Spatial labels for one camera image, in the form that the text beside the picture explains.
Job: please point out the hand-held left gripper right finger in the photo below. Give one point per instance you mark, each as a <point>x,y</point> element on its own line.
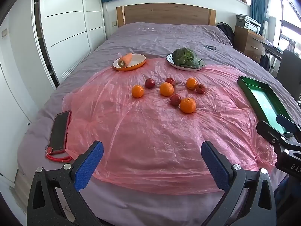
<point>214,164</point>

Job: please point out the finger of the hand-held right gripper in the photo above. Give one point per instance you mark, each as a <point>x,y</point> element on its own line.
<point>268,131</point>
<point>285,122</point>

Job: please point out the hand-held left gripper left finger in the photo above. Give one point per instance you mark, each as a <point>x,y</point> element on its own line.
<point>89,164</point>

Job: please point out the green metal tray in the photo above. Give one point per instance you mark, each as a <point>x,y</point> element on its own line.
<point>265,98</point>

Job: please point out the mandarin orange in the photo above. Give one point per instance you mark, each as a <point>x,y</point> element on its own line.
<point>137,91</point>
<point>166,89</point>
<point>188,105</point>
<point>192,83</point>

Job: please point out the small red apple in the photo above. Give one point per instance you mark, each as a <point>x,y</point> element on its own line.
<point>175,99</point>
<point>200,88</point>
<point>170,81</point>
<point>149,83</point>

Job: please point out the phone in red case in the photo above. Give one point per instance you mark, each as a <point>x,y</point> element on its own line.
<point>58,131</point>

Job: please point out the grey chair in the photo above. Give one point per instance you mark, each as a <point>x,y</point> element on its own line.
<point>289,63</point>

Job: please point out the dark tote bag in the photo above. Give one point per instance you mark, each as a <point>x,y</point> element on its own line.
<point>265,61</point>

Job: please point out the pink plastic sheet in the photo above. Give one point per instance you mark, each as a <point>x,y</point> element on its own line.
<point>152,134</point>

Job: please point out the glass desk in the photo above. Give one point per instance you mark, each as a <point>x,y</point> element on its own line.
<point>270,47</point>

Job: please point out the wooden dresser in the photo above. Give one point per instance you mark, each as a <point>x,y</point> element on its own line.
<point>249,42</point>

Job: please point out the white enamel plate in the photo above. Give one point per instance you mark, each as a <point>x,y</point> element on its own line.
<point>184,67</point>

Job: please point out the window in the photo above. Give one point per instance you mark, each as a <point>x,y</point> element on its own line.
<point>287,16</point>

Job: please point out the grey printer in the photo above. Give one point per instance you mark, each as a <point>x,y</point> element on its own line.
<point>247,22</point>

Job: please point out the black backpack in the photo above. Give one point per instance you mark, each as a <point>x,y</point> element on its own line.
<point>225,31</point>

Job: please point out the carrot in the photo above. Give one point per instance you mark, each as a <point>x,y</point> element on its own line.
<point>125,60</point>

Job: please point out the green leafy vegetable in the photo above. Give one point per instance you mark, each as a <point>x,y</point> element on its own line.
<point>185,56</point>

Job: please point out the orange rimmed plate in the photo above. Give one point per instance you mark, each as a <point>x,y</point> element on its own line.
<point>137,62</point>

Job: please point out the purple bed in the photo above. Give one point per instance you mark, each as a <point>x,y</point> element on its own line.
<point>164,37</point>

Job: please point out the white wardrobe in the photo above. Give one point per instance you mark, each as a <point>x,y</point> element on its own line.
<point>65,16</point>

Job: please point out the wooden headboard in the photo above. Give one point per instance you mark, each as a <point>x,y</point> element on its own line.
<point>164,14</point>

